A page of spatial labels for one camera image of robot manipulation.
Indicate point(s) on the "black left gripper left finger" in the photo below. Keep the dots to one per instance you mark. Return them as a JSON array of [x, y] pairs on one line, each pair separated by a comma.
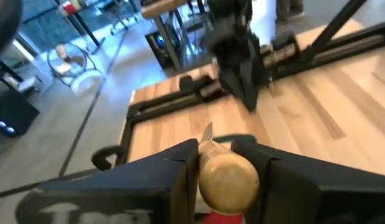
[[133, 186]]

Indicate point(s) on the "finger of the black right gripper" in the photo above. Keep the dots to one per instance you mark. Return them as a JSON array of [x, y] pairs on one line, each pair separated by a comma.
[[261, 79], [239, 90]]

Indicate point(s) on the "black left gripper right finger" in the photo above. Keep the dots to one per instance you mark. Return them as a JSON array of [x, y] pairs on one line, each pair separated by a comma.
[[320, 196]]

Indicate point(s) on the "person's legs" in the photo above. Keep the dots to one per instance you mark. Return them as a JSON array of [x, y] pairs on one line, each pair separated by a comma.
[[290, 7]]

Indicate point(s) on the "black computer tower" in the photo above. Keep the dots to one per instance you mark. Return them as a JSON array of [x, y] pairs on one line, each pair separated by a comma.
[[159, 46]]

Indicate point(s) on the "wooden desk with black legs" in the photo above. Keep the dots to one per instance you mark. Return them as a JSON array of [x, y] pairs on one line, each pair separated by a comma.
[[161, 6]]

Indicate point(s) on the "small red object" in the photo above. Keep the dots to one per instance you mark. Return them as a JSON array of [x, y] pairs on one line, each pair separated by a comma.
[[223, 218]]

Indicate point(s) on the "black box with blue lights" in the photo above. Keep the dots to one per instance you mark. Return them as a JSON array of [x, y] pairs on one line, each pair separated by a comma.
[[12, 115]]

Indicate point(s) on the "dark rounded foreground object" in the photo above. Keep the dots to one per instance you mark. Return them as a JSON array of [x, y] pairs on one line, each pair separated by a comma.
[[4, 25]]

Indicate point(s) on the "black diagonal frame post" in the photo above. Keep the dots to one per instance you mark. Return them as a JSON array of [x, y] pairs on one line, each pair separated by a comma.
[[332, 29]]

